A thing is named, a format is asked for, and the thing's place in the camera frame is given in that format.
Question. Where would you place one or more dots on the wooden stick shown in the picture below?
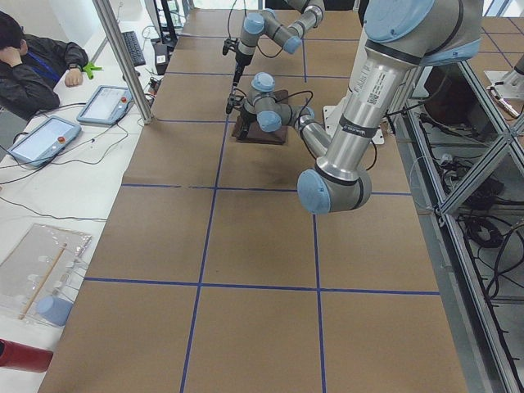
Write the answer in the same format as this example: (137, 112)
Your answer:
(41, 282)

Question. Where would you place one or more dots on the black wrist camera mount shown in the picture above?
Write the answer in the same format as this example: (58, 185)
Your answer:
(230, 45)
(234, 102)

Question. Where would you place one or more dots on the teach pendant tablet near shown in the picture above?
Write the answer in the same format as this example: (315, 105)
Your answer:
(43, 143)

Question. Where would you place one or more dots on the black box with label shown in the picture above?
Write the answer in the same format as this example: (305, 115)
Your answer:
(161, 58)

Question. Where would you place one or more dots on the aluminium frame rack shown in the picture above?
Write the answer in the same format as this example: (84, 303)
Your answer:
(463, 156)

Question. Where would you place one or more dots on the clear plastic bag sheet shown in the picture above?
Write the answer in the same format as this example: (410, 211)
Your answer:
(28, 261)

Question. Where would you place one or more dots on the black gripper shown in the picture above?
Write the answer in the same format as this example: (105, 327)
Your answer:
(246, 119)
(238, 65)

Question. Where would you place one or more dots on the aluminium frame post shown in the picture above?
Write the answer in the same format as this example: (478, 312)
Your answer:
(113, 34)

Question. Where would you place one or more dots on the seated person in black jacket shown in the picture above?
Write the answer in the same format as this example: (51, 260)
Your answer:
(32, 66)

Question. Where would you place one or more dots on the black keyboard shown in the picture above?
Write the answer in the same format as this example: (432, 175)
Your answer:
(134, 48)

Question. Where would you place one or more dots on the blue plastic cap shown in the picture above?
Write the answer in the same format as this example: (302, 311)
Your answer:
(54, 309)

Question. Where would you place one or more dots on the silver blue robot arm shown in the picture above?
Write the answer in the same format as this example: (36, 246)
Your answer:
(265, 22)
(400, 36)

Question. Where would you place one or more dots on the green plastic toy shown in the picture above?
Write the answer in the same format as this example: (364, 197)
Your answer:
(90, 69)

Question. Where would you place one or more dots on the teach pendant tablet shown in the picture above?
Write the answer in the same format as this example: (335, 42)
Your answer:
(107, 106)
(43, 143)

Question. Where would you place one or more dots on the teach pendant tablet far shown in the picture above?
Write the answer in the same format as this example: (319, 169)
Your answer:
(107, 106)

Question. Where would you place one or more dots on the red cylinder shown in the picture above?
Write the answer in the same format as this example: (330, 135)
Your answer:
(21, 357)

